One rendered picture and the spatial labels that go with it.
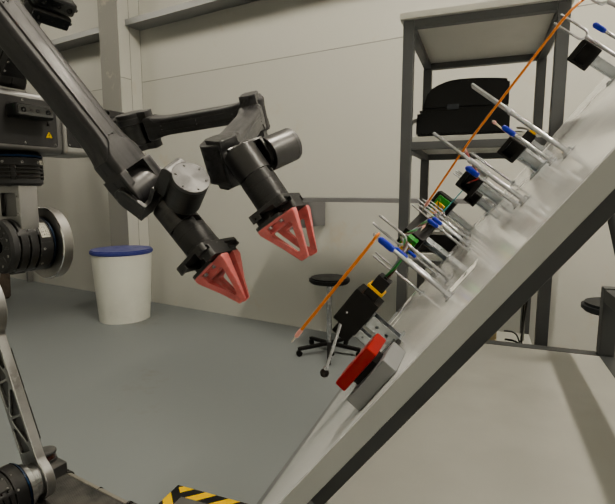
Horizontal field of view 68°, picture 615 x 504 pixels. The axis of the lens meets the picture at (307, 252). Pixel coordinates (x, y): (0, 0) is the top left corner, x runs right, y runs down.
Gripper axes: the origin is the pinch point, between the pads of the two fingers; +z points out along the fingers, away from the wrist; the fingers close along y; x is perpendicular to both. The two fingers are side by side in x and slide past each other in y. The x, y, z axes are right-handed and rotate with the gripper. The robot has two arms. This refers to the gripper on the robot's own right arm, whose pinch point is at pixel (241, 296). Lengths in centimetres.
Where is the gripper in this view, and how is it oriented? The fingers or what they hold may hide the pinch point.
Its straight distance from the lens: 73.1
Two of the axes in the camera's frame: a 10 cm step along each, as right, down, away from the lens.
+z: 6.4, 7.5, -1.6
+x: -6.8, 6.5, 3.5
